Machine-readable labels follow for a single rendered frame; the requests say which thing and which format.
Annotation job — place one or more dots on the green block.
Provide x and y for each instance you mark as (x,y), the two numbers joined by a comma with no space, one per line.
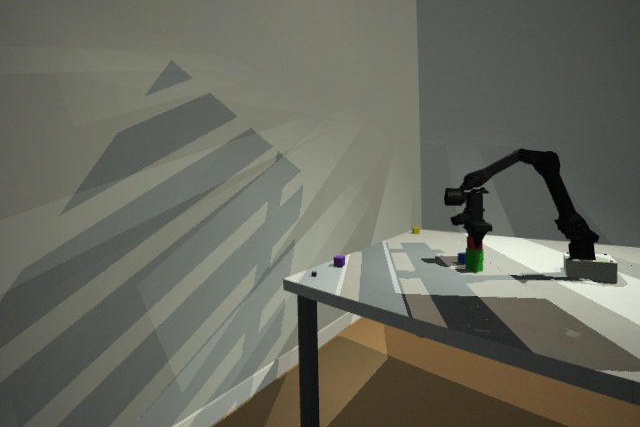
(474,254)
(474,266)

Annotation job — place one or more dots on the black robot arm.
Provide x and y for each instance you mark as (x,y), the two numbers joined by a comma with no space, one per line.
(569,222)

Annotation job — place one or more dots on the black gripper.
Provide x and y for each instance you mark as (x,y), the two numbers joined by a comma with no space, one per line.
(476,227)

